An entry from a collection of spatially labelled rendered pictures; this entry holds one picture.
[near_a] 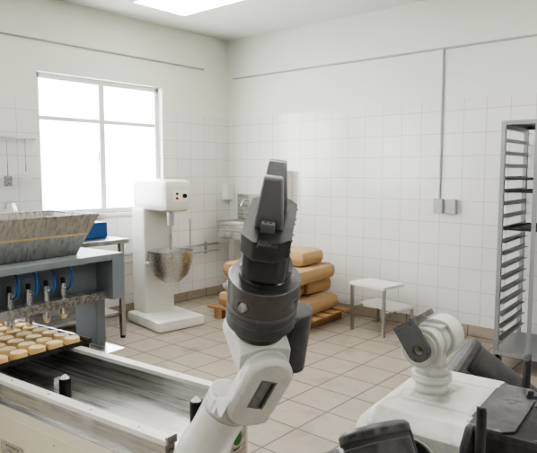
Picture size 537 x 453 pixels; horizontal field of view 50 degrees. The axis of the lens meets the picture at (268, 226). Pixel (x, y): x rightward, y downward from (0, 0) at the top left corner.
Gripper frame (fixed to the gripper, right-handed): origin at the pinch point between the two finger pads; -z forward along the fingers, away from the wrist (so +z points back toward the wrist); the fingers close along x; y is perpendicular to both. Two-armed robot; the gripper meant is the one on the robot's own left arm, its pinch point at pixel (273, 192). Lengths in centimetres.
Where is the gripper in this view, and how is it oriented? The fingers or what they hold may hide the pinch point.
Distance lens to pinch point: 65.2
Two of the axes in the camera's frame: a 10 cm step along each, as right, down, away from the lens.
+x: 1.2, -4.7, 8.8
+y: 9.9, 1.4, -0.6
